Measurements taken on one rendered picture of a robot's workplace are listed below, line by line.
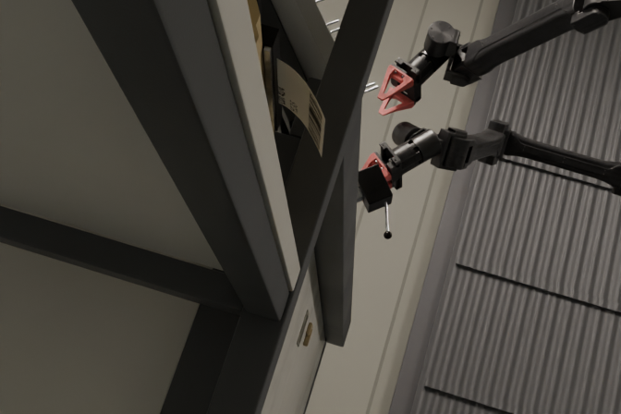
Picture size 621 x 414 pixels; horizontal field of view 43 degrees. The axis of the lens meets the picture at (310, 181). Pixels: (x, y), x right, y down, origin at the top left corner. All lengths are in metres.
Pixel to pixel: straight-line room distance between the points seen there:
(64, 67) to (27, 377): 0.44
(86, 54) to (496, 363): 2.65
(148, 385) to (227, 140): 0.43
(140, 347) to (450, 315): 2.25
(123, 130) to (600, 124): 2.96
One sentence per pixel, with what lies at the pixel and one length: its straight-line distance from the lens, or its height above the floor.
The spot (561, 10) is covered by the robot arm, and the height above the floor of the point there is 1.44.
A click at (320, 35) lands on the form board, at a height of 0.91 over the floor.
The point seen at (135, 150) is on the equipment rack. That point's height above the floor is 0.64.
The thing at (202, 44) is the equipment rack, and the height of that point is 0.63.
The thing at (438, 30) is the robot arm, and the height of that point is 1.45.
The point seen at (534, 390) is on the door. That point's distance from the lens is 2.93.
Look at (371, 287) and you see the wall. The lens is 2.95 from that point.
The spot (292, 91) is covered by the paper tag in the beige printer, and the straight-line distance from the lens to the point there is 0.52.
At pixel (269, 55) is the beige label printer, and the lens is 0.48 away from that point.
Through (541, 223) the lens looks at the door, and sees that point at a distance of 3.07.
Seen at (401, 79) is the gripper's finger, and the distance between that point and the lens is 1.75.
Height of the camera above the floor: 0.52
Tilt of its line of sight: 19 degrees up
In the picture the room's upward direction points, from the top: 18 degrees clockwise
